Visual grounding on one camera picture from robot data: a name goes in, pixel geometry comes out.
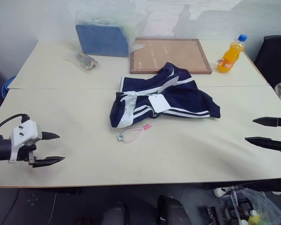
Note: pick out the white shoe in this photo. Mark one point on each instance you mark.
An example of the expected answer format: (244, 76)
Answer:
(221, 191)

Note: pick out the grey rounded shape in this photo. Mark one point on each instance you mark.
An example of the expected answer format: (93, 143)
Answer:
(114, 214)

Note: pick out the orange soda bottle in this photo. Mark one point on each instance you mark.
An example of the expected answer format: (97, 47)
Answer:
(229, 58)

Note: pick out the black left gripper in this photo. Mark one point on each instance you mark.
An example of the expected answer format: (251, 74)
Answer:
(25, 152)

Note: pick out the blue felt box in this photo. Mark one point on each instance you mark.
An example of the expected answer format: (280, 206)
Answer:
(100, 41)

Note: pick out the white hang tag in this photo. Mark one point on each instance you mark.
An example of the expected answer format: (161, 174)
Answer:
(158, 103)

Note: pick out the black glossy rounded shape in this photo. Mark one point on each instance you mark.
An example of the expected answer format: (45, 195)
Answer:
(173, 211)

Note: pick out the black office chair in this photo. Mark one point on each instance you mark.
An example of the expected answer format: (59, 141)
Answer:
(274, 58)

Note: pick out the small bag of colourful items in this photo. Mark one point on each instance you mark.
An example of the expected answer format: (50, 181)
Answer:
(85, 61)

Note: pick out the small yellow bottle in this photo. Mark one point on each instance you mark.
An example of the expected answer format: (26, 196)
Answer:
(254, 218)

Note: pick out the wood-framed cork board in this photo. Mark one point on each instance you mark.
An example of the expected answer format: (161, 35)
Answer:
(154, 54)

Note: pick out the navy blue athletic shorts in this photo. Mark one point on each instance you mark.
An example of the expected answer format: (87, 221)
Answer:
(185, 98)

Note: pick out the blue box in plastic bag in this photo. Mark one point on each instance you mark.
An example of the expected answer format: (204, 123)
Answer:
(132, 30)

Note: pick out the clear bag of clutter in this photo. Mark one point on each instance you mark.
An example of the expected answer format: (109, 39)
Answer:
(264, 204)

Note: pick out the blue bucket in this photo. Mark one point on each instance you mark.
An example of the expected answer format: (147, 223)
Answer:
(7, 85)

